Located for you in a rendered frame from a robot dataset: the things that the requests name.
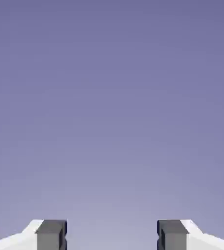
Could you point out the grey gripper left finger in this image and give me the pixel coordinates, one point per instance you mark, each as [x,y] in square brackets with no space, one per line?
[47,236]

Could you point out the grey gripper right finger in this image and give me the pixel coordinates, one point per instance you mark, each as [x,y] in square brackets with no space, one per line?
[174,236]

